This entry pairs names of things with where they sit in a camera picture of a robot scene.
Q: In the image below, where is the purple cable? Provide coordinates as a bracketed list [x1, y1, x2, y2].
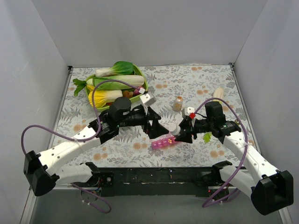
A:
[191, 98, 249, 208]
[21, 79, 143, 213]

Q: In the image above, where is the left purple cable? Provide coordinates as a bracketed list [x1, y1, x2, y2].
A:
[21, 79, 143, 213]

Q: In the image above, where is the floral table mat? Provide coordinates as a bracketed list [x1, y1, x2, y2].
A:
[56, 64, 255, 167]

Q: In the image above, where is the purple onion toy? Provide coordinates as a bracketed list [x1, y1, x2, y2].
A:
[133, 87, 145, 96]

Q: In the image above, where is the pink weekly pill organizer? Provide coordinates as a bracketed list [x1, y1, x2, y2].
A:
[151, 134, 178, 150]

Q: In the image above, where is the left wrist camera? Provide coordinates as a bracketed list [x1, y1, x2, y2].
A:
[140, 92, 156, 109]

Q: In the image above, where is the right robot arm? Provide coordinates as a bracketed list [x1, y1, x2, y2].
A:
[169, 98, 294, 215]

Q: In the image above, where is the green plastic basket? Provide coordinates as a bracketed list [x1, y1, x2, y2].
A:
[84, 64, 148, 112]

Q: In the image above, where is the black base frame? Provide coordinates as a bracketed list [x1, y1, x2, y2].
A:
[70, 167, 248, 201]

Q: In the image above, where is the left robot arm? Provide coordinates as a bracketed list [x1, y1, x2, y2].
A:
[23, 93, 169, 196]

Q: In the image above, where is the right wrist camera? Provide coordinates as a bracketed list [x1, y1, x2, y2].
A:
[182, 107, 196, 124]

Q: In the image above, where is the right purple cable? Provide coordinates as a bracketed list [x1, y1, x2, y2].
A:
[191, 98, 249, 208]

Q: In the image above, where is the yellow cabbage toy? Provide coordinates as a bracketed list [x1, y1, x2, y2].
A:
[94, 90, 122, 108]

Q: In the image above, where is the celery stalk toy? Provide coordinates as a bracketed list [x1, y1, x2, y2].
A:
[203, 87, 224, 143]

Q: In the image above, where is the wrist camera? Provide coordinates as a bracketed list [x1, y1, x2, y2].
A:
[140, 92, 156, 109]
[182, 107, 196, 124]

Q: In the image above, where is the white pill bottle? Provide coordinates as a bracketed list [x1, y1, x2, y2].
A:
[168, 123, 184, 137]

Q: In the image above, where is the white radish with leaves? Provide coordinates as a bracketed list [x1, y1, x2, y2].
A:
[73, 78, 93, 97]

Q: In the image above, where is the bok choy toy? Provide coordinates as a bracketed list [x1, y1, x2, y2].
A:
[95, 61, 134, 77]

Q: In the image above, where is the napa cabbage toy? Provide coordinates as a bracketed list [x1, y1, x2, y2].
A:
[87, 75, 145, 90]

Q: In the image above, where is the clear pill jar gold lid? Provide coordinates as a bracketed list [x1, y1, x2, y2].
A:
[172, 96, 183, 112]

